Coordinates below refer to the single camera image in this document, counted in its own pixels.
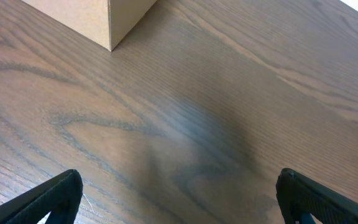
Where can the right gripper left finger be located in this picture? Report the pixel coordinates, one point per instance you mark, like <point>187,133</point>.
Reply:
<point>58,198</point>

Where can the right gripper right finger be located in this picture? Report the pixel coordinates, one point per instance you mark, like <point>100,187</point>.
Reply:
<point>304,201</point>

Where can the cardboard box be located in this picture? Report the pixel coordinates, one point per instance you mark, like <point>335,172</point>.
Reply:
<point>105,22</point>

